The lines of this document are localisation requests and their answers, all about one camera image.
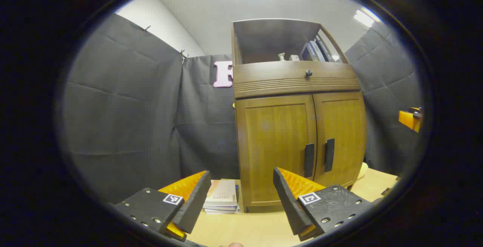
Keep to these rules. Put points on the wooden drawer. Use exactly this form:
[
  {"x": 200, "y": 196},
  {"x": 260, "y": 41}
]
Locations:
[{"x": 271, "y": 77}]

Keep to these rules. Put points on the dark spined book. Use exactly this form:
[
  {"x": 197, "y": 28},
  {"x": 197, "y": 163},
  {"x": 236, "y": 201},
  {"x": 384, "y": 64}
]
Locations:
[{"x": 325, "y": 50}]

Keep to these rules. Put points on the black backdrop cloth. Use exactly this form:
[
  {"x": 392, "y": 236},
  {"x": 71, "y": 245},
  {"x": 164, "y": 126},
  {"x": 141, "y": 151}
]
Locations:
[{"x": 124, "y": 107}]

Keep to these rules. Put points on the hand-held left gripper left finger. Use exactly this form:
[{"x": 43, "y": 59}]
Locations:
[{"x": 194, "y": 205}]

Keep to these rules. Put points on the black round drawer knob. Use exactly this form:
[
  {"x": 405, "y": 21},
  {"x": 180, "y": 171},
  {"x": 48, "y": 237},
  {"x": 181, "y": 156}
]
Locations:
[{"x": 308, "y": 73}]

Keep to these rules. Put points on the small white box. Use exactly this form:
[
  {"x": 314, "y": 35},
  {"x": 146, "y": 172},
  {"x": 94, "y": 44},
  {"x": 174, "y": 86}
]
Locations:
[{"x": 294, "y": 57}]

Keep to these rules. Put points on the metal cloth clip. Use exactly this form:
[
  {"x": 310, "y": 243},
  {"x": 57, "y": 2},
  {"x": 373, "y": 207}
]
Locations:
[
  {"x": 147, "y": 28},
  {"x": 183, "y": 55}
]

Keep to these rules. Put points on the wooden double-door shoe cabinet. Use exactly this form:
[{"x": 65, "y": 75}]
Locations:
[{"x": 294, "y": 84}]

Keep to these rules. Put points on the small ceiling light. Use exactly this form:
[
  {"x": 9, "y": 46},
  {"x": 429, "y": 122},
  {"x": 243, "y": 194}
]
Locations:
[{"x": 365, "y": 17}]

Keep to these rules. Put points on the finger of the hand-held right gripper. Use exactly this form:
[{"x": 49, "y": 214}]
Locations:
[{"x": 409, "y": 119}]

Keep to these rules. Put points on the white book under paperback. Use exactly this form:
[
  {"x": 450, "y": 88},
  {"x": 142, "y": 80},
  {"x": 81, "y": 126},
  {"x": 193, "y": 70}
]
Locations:
[{"x": 222, "y": 210}]

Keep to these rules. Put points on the dark blue book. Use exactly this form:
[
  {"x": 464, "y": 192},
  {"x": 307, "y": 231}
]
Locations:
[{"x": 306, "y": 53}]

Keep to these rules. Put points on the grey book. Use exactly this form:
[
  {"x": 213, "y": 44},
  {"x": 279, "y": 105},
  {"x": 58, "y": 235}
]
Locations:
[{"x": 317, "y": 51}]

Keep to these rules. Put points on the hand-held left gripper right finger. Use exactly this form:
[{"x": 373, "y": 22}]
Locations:
[{"x": 288, "y": 205}]

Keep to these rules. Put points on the wooden shoe cabinet door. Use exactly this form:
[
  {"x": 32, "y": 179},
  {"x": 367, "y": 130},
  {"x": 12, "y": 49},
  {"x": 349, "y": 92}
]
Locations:
[
  {"x": 275, "y": 141},
  {"x": 347, "y": 126}
]

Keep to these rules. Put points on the beige paperback book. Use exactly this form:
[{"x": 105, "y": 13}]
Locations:
[{"x": 221, "y": 192}]

